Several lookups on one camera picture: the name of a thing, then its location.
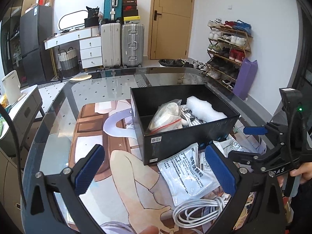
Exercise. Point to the white printed medicine pouch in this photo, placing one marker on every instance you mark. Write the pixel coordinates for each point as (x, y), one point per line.
(185, 179)

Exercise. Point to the anime print desk mat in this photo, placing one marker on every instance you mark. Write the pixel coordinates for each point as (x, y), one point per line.
(127, 196)

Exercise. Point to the silver aluminium suitcase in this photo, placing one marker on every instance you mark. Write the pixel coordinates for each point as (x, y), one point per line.
(132, 44)

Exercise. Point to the stack of shoe boxes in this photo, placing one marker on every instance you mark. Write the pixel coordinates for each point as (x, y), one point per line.
(130, 12)

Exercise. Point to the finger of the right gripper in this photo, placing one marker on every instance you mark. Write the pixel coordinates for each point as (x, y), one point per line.
(238, 156)
(255, 130)

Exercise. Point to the bagged white adidas laces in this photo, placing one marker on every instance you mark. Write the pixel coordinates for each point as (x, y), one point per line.
(187, 118)

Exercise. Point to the white fluffy plush pillow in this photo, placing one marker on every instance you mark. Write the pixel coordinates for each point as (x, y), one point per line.
(203, 110)

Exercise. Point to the black refrigerator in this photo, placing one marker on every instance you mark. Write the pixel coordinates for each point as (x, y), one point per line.
(35, 27)

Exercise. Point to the purple shopping bag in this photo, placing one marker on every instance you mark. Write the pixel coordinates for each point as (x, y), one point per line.
(245, 78)

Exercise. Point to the person's right hand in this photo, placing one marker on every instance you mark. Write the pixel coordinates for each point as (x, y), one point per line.
(305, 171)

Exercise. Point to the grey white woven basket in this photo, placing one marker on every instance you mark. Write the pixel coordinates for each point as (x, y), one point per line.
(69, 62)

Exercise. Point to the wooden door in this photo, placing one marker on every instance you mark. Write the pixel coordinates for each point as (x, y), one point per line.
(170, 29)

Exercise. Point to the white bin with black bag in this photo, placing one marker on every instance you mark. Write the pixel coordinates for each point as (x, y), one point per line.
(171, 63)

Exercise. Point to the black handbag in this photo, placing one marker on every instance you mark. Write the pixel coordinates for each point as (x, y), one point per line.
(93, 19)

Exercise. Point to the white drawer unit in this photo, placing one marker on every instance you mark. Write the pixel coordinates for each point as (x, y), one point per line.
(91, 52)

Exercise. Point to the oval vanity mirror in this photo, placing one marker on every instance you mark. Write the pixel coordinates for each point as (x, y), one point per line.
(72, 20)

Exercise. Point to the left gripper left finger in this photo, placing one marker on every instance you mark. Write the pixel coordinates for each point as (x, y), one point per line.
(42, 213)

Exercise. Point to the black cardboard box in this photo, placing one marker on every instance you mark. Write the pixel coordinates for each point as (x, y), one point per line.
(157, 147)

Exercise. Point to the grey side cabinet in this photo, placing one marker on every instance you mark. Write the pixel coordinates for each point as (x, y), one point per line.
(23, 114)

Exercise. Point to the wooden shoe rack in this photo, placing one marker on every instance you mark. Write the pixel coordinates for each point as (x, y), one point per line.
(229, 45)

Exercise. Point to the teal suitcase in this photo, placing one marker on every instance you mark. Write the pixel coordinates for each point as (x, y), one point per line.
(113, 10)

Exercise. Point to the white hard suitcase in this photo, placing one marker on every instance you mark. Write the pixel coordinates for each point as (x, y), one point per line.
(111, 44)

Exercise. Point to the tall dark glass cabinet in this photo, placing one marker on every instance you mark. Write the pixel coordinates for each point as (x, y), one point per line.
(10, 43)

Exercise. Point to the zip bag with white rope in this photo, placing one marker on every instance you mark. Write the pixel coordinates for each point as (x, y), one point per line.
(166, 118)

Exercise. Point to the white vanity desk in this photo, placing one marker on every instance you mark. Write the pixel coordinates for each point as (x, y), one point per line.
(75, 35)

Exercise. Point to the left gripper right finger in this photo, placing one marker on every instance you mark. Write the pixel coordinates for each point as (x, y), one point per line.
(267, 213)

